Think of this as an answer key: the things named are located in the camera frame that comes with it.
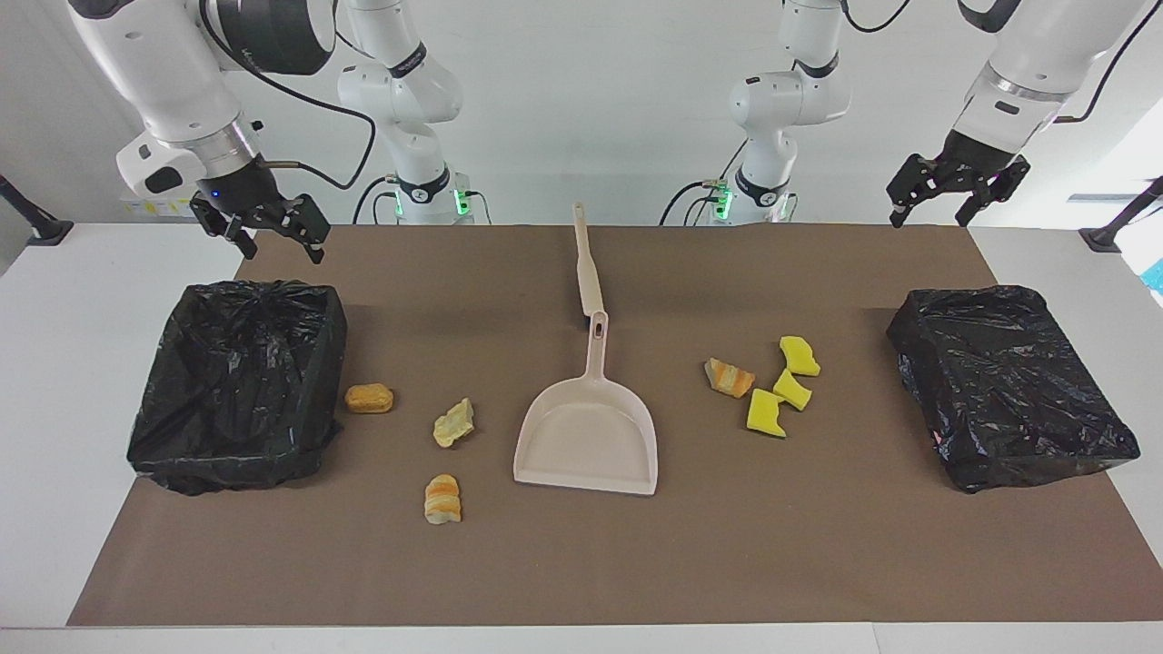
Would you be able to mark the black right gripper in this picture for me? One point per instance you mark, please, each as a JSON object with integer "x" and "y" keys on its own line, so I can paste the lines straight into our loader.
{"x": 245, "y": 186}

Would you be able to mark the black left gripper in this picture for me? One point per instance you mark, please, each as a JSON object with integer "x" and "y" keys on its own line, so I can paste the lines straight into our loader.
{"x": 974, "y": 162}

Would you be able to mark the brown bread bun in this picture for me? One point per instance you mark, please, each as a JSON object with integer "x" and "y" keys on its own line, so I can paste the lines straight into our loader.
{"x": 369, "y": 399}

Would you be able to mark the yellow green sponge piece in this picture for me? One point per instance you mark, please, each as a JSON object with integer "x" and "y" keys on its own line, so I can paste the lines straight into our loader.
{"x": 765, "y": 415}
{"x": 792, "y": 391}
{"x": 800, "y": 356}

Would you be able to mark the pale yellow bread chunk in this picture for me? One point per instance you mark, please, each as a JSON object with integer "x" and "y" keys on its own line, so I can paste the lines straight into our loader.
{"x": 452, "y": 424}

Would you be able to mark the orange striped bread slice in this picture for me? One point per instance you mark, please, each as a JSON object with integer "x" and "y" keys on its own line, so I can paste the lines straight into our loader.
{"x": 729, "y": 378}

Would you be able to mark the beige hand brush black bristles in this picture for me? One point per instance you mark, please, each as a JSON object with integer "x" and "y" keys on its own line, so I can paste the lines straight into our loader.
{"x": 588, "y": 268}

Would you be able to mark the striped croissant piece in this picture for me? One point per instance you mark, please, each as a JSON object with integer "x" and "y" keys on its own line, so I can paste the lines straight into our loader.
{"x": 442, "y": 500}

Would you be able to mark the beige plastic dustpan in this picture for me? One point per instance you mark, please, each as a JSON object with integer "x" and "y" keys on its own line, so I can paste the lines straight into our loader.
{"x": 586, "y": 436}

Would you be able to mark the bin with black bag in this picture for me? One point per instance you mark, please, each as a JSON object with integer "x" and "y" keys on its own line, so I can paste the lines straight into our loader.
{"x": 1008, "y": 381}
{"x": 236, "y": 381}

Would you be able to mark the teal object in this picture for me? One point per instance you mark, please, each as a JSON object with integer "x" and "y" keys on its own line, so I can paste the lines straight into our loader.
{"x": 1156, "y": 277}

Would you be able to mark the brown table mat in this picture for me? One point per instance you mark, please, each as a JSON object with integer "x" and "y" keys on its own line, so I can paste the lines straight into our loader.
{"x": 581, "y": 563}

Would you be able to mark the white wall boxes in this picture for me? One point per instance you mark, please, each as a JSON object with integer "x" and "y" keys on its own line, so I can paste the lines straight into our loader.
{"x": 145, "y": 209}

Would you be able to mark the black camera stand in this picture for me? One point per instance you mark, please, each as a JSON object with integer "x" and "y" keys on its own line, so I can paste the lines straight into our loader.
{"x": 41, "y": 227}
{"x": 1104, "y": 238}

